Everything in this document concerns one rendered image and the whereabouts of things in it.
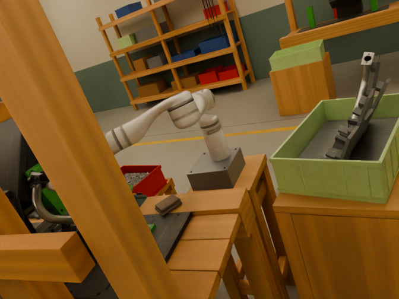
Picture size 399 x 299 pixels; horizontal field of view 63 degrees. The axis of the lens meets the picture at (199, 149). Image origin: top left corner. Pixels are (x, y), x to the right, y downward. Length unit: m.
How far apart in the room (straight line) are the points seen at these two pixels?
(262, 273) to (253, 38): 5.60
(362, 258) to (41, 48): 1.27
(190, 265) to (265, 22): 5.78
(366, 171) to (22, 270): 1.04
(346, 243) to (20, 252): 1.10
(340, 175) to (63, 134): 0.98
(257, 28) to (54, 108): 6.15
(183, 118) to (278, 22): 5.56
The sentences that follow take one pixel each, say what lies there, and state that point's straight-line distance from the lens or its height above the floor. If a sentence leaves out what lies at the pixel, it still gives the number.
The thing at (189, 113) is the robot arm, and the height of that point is 1.32.
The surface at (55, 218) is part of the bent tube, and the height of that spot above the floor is 1.10.
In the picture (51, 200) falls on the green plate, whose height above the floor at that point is 1.14.
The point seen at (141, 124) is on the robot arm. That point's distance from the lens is 1.00.
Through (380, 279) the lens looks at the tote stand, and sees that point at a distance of 1.51.
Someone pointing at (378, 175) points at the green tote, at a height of 0.91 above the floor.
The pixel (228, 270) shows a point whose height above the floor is 0.36.
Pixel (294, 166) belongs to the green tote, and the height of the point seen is 0.93.
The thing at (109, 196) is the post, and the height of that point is 1.33.
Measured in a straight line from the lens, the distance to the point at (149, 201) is 1.51.
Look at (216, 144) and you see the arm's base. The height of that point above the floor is 1.03.
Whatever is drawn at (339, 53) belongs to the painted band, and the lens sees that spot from 6.38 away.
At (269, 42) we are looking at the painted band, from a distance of 6.59.
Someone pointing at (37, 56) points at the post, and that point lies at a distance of 0.59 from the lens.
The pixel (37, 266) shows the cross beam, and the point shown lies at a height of 1.23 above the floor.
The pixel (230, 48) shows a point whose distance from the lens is 6.19.
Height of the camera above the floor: 1.57
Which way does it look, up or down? 22 degrees down
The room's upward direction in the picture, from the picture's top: 20 degrees counter-clockwise
